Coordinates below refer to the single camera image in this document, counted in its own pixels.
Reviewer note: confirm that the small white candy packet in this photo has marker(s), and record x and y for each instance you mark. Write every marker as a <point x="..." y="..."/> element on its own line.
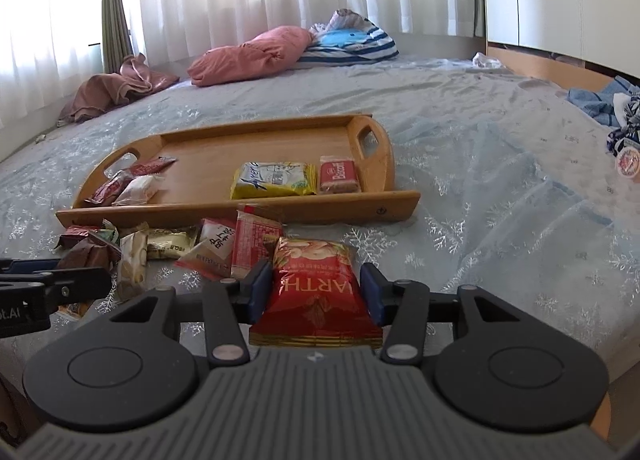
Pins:
<point x="137" y="189"/>

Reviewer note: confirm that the wooden bed frame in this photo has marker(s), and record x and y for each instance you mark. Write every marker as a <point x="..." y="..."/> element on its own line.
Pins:
<point x="530" y="63"/>

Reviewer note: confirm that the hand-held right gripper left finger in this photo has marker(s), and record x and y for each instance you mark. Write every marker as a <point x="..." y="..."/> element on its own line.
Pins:
<point x="260" y="290"/>

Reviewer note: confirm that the blue garment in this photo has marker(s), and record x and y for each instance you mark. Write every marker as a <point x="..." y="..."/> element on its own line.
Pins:
<point x="592" y="100"/>

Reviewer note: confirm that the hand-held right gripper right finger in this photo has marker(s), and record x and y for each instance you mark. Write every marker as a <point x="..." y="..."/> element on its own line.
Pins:
<point x="374" y="292"/>

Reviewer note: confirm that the red biscuit packet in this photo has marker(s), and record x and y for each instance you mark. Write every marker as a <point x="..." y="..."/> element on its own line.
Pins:
<point x="340" y="175"/>

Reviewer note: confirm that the white patterned cloth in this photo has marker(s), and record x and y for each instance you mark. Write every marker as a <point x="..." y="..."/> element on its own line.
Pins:
<point x="340" y="20"/>

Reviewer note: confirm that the green curtain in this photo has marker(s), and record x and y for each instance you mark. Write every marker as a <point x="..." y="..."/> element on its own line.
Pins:
<point x="116" y="5"/>

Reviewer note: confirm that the dusty pink garment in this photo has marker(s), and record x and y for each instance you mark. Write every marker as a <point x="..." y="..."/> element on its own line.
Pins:
<point x="110" y="90"/>

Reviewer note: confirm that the long red sachet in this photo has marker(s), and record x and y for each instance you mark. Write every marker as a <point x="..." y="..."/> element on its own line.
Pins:
<point x="107" y="190"/>

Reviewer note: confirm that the pink pillow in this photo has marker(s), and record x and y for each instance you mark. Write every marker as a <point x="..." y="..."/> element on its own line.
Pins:
<point x="245" y="55"/>

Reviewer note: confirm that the brown almond snack packet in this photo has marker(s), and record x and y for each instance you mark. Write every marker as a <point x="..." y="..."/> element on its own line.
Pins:
<point x="87" y="252"/>

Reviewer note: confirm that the green snack packet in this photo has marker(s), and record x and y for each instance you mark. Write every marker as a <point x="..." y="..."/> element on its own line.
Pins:
<point x="107" y="235"/>

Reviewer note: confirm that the blue striped plush pillow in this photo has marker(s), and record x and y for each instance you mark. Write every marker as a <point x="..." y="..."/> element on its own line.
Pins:
<point x="350" y="43"/>

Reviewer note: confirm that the dark blue patterned cloth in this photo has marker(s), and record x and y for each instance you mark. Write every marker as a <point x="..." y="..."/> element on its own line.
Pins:
<point x="625" y="133"/>

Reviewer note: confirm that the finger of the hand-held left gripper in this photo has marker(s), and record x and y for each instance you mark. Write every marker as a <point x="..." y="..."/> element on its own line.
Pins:
<point x="80" y="285"/>
<point x="30" y="265"/>

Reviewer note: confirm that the dark red chocolate bar packet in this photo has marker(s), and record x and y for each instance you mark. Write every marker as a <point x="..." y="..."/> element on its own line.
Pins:
<point x="75" y="234"/>

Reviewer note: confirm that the clear plastic wrapper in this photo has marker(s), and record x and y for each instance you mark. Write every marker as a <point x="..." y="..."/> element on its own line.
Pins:
<point x="485" y="60"/>

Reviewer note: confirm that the light blue snowflake bedspread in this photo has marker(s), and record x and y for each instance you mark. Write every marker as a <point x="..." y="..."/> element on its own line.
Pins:
<point x="500" y="190"/>

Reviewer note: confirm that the round cup with red label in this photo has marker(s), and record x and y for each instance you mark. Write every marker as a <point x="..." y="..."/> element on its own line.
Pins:
<point x="629" y="163"/>

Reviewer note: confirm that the orange and white snack packet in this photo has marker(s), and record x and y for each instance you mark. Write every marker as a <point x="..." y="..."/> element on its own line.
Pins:
<point x="210" y="250"/>

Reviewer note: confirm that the clear red wafer packet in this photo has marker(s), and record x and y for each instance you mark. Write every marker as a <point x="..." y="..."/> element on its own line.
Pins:
<point x="252" y="245"/>

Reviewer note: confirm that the cream nut snack packet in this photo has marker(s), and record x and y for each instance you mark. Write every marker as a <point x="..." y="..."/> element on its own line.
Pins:
<point x="132" y="265"/>

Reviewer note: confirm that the yellow snack packet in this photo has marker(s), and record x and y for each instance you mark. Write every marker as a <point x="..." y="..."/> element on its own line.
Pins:
<point x="272" y="180"/>

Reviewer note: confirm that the large red snack bag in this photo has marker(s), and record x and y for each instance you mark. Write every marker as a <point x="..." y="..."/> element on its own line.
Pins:
<point x="315" y="295"/>

